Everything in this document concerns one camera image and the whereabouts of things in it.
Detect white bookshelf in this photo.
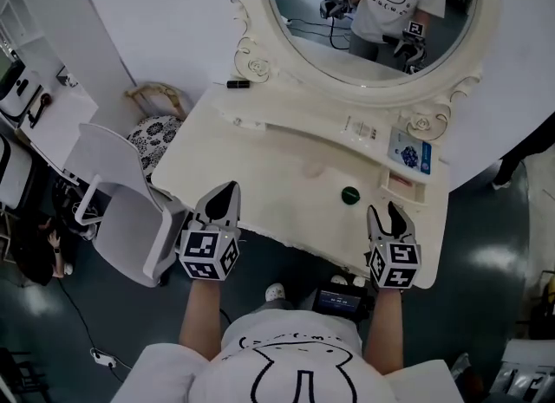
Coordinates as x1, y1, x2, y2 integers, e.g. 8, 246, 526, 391
0, 0, 47, 54

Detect person's right forearm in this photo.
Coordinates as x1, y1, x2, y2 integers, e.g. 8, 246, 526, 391
362, 288, 404, 372

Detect blue facial mask packet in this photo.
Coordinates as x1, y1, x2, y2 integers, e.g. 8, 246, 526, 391
387, 127, 434, 176

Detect person's left forearm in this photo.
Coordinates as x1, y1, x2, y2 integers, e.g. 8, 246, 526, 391
179, 277, 225, 361

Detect white vanity dressing table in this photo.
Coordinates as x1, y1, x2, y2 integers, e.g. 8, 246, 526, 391
151, 80, 450, 289

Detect black cable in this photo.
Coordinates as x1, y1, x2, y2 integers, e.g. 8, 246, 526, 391
55, 277, 96, 353

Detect white desk cabinet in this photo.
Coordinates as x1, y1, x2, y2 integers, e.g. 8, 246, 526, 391
19, 84, 100, 177

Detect oval white-framed mirror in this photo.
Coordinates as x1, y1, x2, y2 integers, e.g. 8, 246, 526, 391
229, 0, 500, 146

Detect white power strip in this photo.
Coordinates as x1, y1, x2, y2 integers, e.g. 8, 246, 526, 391
89, 347, 118, 367

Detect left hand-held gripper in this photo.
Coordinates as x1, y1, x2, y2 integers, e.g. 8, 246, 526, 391
175, 181, 242, 282

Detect white printed packet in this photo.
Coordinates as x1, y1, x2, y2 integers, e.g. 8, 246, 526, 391
342, 114, 381, 140

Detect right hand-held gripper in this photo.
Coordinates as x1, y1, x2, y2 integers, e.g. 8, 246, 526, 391
367, 201, 422, 290

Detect floral cushioned stool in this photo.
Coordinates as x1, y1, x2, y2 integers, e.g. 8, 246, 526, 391
124, 82, 192, 184

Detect white black robot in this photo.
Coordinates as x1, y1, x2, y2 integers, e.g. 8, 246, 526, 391
0, 58, 44, 125
0, 132, 36, 211

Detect person's white printed T-shirt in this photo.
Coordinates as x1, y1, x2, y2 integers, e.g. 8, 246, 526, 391
110, 309, 465, 403

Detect person's grey trousers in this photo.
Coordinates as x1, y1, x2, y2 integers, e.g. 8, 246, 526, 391
255, 299, 296, 314

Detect black hair dryer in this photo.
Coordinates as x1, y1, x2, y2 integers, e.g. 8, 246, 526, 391
26, 93, 53, 129

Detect small dark green jar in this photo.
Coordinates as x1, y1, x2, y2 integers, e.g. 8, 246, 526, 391
340, 185, 362, 207

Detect white grey office chair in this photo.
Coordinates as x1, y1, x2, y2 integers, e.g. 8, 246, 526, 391
64, 122, 190, 289

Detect black display device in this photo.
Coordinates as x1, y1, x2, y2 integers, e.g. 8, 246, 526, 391
311, 283, 369, 320

